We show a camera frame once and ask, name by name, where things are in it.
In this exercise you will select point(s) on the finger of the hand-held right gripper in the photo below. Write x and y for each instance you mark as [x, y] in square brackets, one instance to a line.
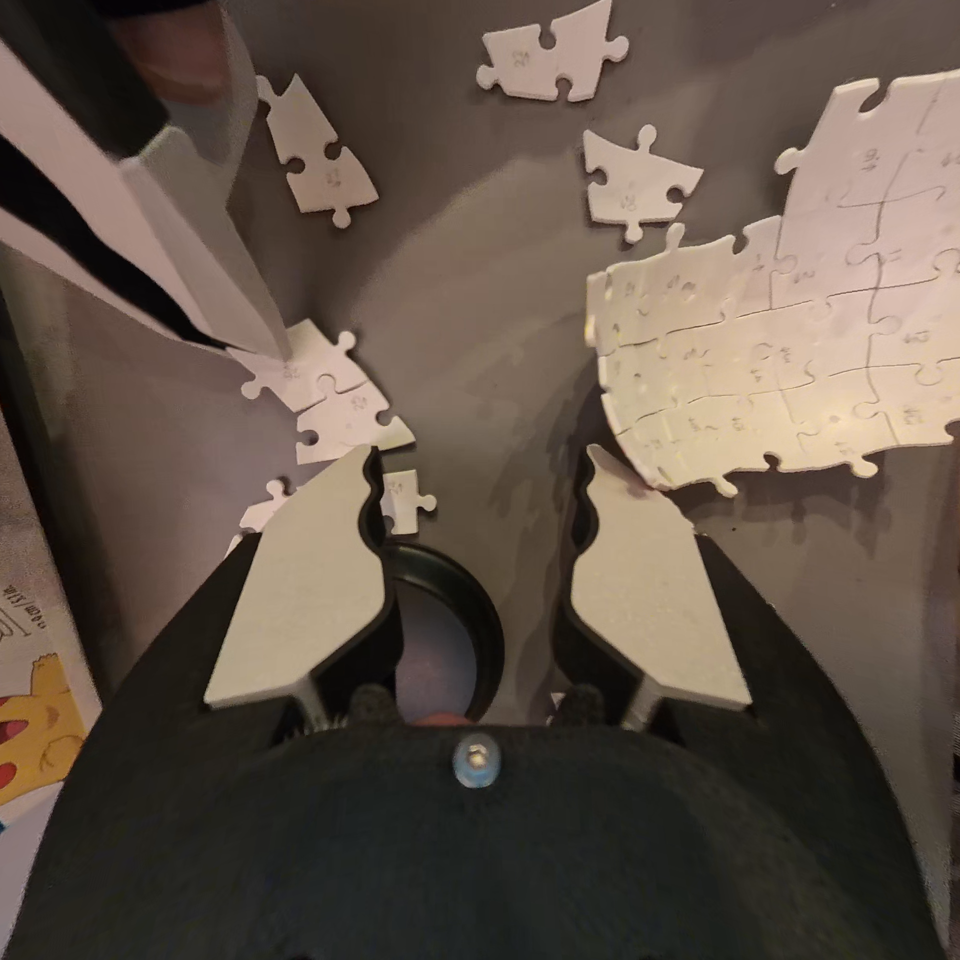
[202, 240]
[90, 262]

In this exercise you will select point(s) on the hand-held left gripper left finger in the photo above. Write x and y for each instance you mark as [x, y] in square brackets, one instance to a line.
[307, 592]

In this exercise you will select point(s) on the joined white puzzle piece pair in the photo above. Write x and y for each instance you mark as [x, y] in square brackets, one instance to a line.
[551, 52]
[319, 154]
[337, 397]

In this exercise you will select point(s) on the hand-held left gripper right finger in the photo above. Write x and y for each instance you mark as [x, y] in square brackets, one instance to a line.
[649, 600]

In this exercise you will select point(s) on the large assembled white puzzle section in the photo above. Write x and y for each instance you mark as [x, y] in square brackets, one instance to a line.
[817, 322]

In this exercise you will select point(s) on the black round puzzle stand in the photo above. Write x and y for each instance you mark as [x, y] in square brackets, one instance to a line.
[480, 615]

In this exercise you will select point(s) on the person's right hand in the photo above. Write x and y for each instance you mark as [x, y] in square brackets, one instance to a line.
[184, 56]

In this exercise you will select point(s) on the colourful cartoon puzzle box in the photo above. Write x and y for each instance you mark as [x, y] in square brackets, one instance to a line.
[37, 652]

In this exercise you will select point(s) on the single white puzzle piece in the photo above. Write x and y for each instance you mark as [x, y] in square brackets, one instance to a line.
[405, 499]
[266, 510]
[637, 184]

